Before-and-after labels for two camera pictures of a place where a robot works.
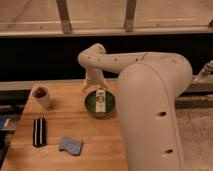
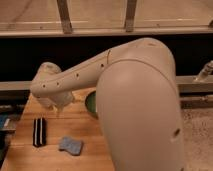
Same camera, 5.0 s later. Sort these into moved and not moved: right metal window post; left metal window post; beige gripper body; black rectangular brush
Moved: beige gripper body
Not moved: black rectangular brush; right metal window post; left metal window post
